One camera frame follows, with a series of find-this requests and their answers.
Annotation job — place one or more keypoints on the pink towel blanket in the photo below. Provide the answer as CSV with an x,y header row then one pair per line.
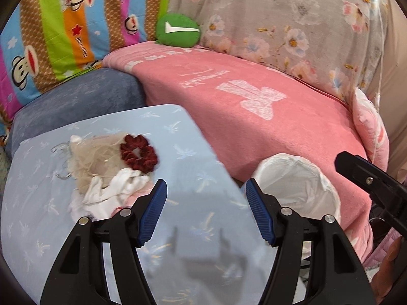
x,y
249,112

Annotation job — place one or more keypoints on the grey floral quilt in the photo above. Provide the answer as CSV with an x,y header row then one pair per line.
x,y
333,45

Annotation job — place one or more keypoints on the beige tulle fabric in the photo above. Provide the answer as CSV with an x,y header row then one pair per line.
x,y
98,156

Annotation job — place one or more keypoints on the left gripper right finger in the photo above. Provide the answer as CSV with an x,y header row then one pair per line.
x,y
336,275

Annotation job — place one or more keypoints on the dark blue pillow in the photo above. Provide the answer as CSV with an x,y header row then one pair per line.
x,y
96,93

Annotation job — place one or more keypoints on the beige curtain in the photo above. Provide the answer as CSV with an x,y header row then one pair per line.
x,y
393,101

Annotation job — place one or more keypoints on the dark red velvet scrunchie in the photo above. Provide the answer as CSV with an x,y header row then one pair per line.
x,y
138,154

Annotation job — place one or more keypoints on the pink puffer jacket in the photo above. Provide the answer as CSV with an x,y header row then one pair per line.
x,y
380,252

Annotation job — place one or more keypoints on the colourful monkey striped quilt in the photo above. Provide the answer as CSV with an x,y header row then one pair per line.
x,y
47,42

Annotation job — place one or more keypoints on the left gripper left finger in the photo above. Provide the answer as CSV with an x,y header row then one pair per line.
x,y
77,275

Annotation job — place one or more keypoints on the small pink pillow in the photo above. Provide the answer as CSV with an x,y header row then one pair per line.
x,y
371,130

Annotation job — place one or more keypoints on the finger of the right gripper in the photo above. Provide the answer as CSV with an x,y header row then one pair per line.
x,y
385,191

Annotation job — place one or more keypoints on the white cloth glove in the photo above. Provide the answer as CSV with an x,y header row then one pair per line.
x,y
99,203

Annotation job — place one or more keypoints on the white lined trash bin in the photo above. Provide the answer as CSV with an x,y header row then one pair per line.
x,y
300,185

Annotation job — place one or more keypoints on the person's right hand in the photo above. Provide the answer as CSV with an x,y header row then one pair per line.
x,y
383,280

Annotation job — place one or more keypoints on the green check mark plush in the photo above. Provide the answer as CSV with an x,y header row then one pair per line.
x,y
177,30

